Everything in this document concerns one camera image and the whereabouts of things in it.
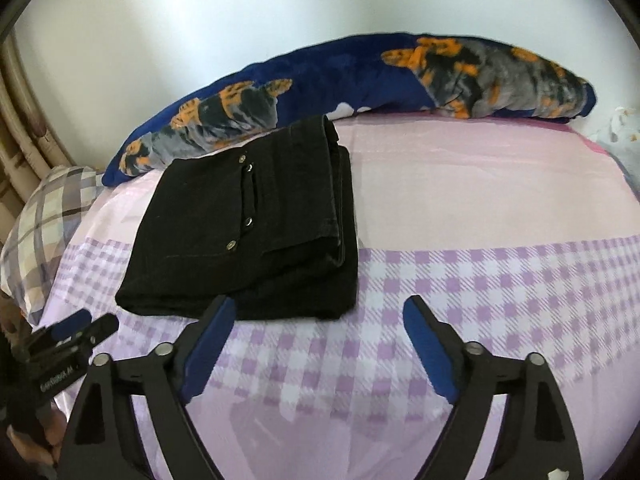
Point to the pink checked bed sheet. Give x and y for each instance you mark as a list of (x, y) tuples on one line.
[(475, 185)]

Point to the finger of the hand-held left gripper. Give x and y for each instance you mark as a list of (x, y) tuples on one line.
[(70, 324), (100, 329)]

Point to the black pants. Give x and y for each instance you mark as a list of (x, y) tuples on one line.
[(200, 240)]

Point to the person's left hand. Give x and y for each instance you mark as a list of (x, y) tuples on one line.
[(27, 452)]

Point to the blue orange patterned pillow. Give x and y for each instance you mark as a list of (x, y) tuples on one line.
[(325, 75)]

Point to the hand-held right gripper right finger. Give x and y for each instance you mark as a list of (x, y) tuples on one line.
[(430, 352)]

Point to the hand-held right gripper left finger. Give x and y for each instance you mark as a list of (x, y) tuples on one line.
[(210, 347)]

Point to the rattan furniture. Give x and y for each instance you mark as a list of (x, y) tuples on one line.
[(20, 125)]

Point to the plaid pillow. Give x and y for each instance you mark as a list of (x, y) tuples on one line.
[(45, 220)]

